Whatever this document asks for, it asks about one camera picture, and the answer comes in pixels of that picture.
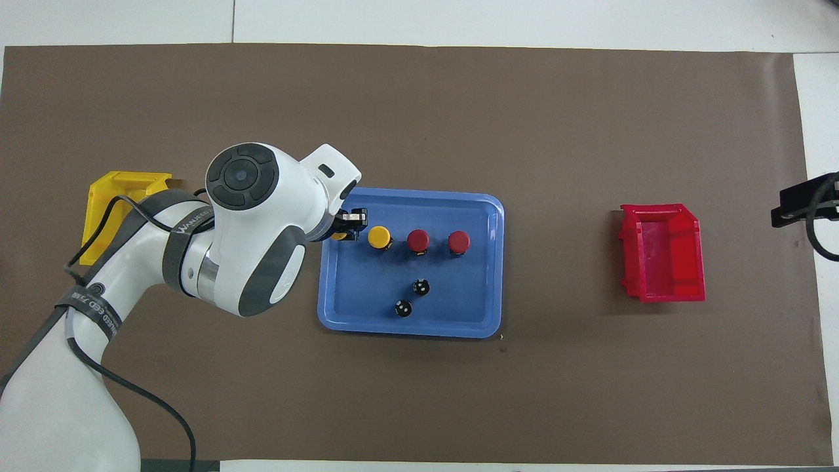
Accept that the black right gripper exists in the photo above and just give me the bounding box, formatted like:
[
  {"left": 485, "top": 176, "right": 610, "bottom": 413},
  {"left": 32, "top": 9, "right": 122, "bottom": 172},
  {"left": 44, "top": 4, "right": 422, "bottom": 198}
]
[{"left": 771, "top": 172, "right": 839, "bottom": 228}]

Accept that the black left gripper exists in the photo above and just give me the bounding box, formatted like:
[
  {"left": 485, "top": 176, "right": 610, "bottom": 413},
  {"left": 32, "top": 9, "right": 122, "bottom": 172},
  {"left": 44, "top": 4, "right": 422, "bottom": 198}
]
[{"left": 321, "top": 208, "right": 368, "bottom": 243}]

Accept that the blue plastic tray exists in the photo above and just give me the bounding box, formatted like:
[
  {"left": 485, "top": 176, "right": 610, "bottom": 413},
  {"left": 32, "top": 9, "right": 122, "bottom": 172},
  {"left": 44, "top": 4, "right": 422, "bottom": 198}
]
[{"left": 317, "top": 187, "right": 505, "bottom": 340}]

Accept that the red plastic bin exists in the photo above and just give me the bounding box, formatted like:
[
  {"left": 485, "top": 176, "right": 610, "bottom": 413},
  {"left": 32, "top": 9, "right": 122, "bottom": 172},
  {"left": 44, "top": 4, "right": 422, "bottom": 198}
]
[{"left": 619, "top": 203, "right": 707, "bottom": 304}]

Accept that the brown table mat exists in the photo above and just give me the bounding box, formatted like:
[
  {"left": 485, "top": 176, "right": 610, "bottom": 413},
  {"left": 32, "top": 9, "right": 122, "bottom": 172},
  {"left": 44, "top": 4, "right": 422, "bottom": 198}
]
[{"left": 0, "top": 45, "right": 833, "bottom": 466}]

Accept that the yellow plastic bin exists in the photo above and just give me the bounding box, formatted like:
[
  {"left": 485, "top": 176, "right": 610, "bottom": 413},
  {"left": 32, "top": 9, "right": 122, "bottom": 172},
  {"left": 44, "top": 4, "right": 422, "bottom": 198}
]
[{"left": 79, "top": 171, "right": 172, "bottom": 266}]

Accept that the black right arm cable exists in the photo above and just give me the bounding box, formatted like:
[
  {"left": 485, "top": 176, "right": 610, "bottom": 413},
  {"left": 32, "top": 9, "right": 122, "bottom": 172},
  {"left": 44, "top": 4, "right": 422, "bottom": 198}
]
[{"left": 806, "top": 174, "right": 839, "bottom": 263}]

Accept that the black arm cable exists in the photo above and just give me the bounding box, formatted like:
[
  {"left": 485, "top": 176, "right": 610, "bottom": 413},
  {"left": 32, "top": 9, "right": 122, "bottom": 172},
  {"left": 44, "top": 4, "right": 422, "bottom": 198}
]
[
  {"left": 66, "top": 193, "right": 197, "bottom": 472},
  {"left": 806, "top": 174, "right": 839, "bottom": 263}
]

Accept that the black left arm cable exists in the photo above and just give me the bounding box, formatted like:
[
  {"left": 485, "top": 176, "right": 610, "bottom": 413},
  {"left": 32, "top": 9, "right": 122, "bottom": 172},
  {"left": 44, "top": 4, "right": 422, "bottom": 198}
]
[{"left": 66, "top": 193, "right": 197, "bottom": 472}]

